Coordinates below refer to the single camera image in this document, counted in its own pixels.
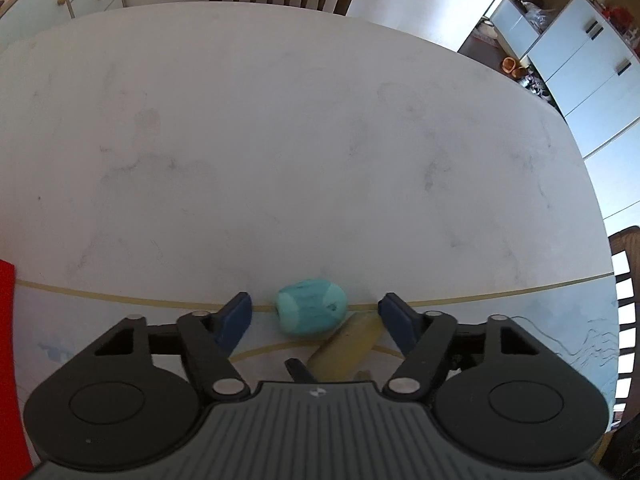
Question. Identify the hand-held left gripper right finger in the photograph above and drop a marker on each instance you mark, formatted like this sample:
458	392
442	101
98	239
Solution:
400	322

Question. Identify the red and white cardboard box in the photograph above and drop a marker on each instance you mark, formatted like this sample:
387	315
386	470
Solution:
10	360

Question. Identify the orange slippers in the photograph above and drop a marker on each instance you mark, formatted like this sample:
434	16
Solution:
510	65

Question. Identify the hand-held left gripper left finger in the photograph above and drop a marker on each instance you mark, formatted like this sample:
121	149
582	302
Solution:
232	322

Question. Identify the patterned door mat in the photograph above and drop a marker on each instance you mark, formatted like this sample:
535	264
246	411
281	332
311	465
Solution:
485	32

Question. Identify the olive oblong toy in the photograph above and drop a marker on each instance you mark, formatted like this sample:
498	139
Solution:
345	347

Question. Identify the teal egg-shaped toy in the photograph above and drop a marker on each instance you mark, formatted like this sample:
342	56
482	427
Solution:
310	307

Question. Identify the bags on cabinet bench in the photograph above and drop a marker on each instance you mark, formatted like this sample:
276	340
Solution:
532	10

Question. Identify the grey wall cabinet unit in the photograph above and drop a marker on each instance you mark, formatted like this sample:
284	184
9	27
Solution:
590	85

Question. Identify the red toy on cabinet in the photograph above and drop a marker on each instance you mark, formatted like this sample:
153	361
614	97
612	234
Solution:
616	15

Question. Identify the white sneakers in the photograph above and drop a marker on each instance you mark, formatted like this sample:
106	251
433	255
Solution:
536	87

